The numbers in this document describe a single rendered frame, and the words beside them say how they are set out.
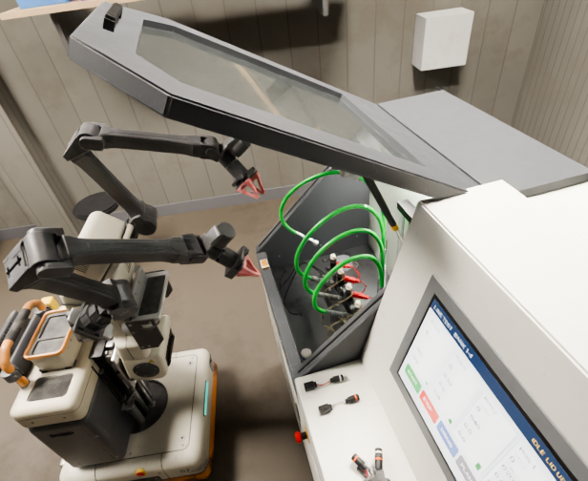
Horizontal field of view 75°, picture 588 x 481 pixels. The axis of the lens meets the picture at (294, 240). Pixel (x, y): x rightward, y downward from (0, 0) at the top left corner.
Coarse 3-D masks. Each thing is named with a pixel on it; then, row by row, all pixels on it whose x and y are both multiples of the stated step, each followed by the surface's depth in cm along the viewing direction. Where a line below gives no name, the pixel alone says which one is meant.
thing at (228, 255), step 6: (228, 252) 118; (234, 252) 119; (240, 252) 120; (222, 258) 117; (228, 258) 117; (234, 258) 118; (240, 258) 117; (222, 264) 119; (228, 264) 118; (234, 264) 118; (228, 270) 120
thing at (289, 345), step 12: (264, 252) 171; (264, 276) 160; (276, 288) 154; (276, 300) 149; (276, 312) 144; (288, 324) 139; (288, 336) 135; (288, 348) 131; (288, 360) 128; (300, 360) 128
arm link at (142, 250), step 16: (64, 240) 84; (80, 240) 87; (96, 240) 90; (112, 240) 93; (128, 240) 96; (144, 240) 99; (160, 240) 103; (176, 240) 106; (192, 240) 111; (64, 256) 84; (80, 256) 85; (96, 256) 89; (112, 256) 92; (128, 256) 95; (144, 256) 98; (160, 256) 102; (176, 256) 105; (192, 256) 109; (48, 272) 80; (64, 272) 83
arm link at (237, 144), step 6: (228, 138) 134; (234, 138) 132; (222, 144) 135; (228, 144) 133; (234, 144) 133; (240, 144) 133; (246, 144) 134; (210, 150) 130; (222, 150) 133; (234, 150) 134; (240, 150) 134; (210, 156) 132; (216, 156) 132; (222, 156) 133; (240, 156) 136
